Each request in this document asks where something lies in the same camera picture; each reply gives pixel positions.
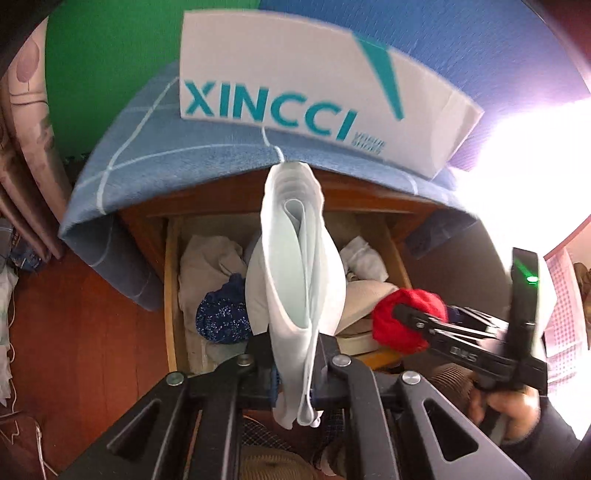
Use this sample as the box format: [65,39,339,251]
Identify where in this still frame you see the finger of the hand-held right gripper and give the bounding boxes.
[447,305,507,332]
[392,303,497,344]

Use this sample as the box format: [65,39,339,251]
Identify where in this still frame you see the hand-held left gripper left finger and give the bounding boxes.
[60,339,281,480]

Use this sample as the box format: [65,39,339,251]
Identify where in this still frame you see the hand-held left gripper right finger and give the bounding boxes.
[309,335,532,480]

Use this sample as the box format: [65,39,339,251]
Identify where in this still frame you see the red sock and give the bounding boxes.
[372,288,450,355]

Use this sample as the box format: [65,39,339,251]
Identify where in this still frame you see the pale mint white underwear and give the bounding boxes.
[245,161,347,430]

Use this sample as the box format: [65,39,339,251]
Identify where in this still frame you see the wooden drawer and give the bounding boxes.
[164,212,414,376]

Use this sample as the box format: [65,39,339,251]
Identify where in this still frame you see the white cardboard box teal print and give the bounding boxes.
[178,10,485,181]

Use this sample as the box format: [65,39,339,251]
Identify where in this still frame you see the person's right forearm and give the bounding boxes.
[501,397,589,480]

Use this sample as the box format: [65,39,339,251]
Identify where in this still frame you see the dark blue patterned underwear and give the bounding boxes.
[196,273,253,345]

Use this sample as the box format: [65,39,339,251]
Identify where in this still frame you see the person's right hand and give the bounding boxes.
[470,384,542,440]

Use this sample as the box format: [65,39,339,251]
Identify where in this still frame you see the person's ribbed beige trousers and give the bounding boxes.
[240,362,478,480]

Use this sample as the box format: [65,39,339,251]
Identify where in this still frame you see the white rolled socks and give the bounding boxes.
[341,235,389,282]

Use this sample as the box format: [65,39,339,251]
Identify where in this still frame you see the pink dotted cloth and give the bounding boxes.
[544,235,591,384]

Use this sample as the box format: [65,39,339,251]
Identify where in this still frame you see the white crumpled cloth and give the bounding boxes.
[179,234,246,324]

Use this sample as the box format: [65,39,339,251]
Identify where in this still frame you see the wooden cabinet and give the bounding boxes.
[117,168,446,259]

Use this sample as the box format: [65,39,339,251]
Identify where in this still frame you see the blue checked cloth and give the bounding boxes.
[58,60,481,312]

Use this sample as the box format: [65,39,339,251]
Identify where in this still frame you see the white plastic bag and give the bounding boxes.
[0,268,20,404]

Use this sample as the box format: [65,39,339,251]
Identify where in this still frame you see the plaid blanket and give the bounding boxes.
[0,219,31,280]

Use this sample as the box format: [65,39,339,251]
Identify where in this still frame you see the beige floral curtain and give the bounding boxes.
[0,32,73,260]

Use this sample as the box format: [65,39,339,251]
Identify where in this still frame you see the green foam mat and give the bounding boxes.
[44,0,262,160]

